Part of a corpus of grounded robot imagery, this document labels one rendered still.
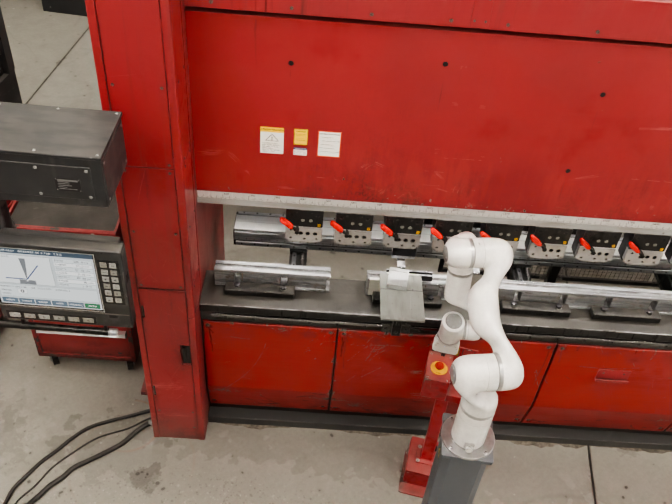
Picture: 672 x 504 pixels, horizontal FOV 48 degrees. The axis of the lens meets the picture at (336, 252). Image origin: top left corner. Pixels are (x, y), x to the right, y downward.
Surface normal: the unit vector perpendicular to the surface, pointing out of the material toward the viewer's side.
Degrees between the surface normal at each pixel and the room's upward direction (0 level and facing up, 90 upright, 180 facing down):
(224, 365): 90
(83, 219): 0
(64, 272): 90
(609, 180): 90
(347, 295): 0
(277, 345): 90
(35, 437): 0
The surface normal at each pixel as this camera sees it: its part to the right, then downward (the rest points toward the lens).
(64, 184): -0.04, 0.68
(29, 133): 0.07, -0.73
